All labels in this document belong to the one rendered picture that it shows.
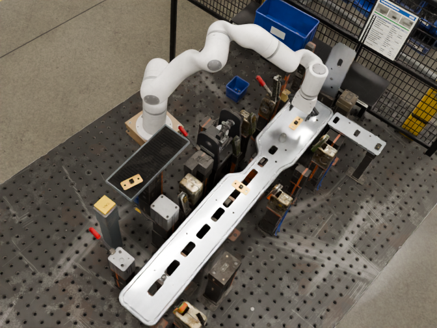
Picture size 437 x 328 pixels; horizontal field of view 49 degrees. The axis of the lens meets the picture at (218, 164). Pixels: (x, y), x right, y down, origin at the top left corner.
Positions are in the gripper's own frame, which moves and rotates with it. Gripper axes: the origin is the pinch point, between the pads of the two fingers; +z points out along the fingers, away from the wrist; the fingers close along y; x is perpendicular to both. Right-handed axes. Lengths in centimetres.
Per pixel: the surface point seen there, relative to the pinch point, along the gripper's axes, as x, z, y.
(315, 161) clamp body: -8.1, 14.3, 18.8
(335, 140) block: 5.8, 9.8, 20.7
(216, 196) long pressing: -57, 9, -5
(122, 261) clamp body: -106, 4, -15
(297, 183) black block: -21.8, 17.7, 18.2
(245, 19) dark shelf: 39, 6, -58
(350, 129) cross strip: 15.2, 7.7, 23.6
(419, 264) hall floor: 36, 106, 106
